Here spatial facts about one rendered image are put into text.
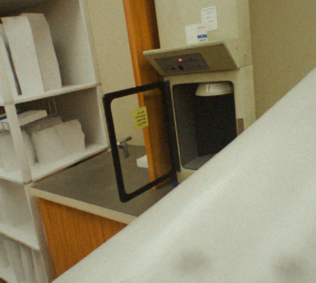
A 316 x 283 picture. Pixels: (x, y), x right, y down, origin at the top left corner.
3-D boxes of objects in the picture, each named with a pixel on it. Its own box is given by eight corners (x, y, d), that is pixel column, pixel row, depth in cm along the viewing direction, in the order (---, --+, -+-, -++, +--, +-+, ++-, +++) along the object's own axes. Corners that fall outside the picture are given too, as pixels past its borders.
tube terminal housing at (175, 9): (204, 162, 152) (187, -2, 136) (271, 170, 132) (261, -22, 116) (177, 182, 133) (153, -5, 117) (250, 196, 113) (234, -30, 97)
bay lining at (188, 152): (208, 148, 148) (200, 75, 141) (262, 153, 132) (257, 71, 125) (181, 167, 130) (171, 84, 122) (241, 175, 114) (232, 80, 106)
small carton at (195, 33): (197, 43, 108) (195, 25, 106) (207, 41, 104) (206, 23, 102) (186, 44, 105) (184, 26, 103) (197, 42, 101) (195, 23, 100)
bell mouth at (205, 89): (208, 89, 134) (207, 76, 132) (248, 86, 123) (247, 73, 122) (187, 96, 120) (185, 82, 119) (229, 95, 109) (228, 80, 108)
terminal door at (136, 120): (176, 173, 130) (164, 80, 121) (121, 204, 109) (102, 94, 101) (174, 173, 131) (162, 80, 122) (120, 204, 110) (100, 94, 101)
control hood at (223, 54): (163, 75, 123) (160, 49, 121) (241, 67, 103) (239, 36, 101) (145, 78, 114) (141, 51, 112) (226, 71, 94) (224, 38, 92)
